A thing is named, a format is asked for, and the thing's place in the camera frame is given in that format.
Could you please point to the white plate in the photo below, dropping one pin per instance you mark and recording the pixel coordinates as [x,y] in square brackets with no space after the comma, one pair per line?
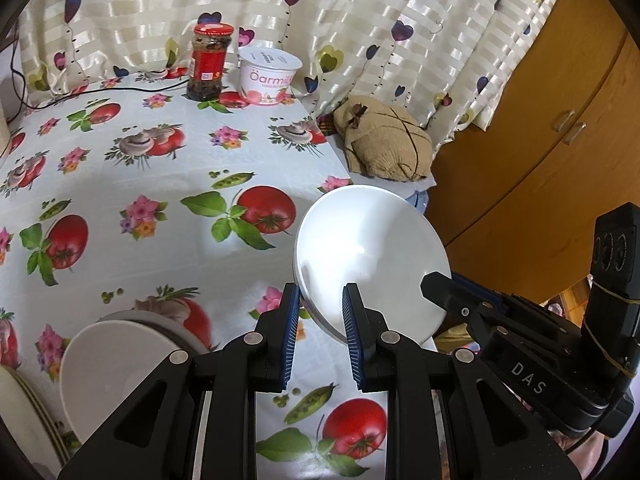
[370,240]

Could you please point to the person's right hand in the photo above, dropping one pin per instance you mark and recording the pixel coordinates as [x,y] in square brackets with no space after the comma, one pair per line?
[580,457]

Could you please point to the wooden cabinet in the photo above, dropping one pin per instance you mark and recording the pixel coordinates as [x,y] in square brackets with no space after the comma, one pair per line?
[525,160]

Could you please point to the white bowl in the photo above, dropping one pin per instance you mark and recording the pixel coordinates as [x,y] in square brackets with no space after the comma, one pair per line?
[115,375]

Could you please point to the white yogurt cup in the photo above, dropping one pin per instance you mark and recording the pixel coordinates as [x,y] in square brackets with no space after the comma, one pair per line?
[267,82]

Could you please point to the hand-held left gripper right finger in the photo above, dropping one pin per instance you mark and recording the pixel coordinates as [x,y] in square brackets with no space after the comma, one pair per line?
[352,340]

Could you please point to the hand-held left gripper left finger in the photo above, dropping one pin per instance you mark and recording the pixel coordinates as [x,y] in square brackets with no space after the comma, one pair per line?
[290,340]

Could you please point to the striped curtain with heart print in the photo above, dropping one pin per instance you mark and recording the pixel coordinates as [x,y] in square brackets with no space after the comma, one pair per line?
[400,0]

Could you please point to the brown knit cloth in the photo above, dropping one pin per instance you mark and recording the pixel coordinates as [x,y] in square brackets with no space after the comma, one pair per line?
[385,145]

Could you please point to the vegetable printed tablecloth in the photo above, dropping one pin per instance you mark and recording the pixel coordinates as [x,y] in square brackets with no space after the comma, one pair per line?
[150,170]

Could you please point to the glass jar with red label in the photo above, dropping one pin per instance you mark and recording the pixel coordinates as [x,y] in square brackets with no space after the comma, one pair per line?
[207,65]

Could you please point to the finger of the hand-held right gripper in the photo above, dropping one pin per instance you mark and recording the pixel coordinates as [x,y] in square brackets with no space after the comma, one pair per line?
[520,306]
[452,295]

